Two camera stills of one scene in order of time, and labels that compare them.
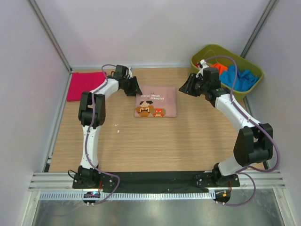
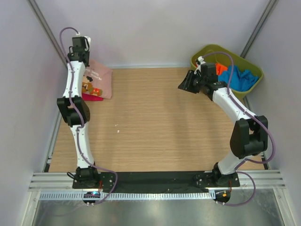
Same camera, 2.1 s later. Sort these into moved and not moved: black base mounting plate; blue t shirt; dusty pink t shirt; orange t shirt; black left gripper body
Moved: black left gripper body; dusty pink t shirt
Not moved: orange t shirt; black base mounting plate; blue t shirt
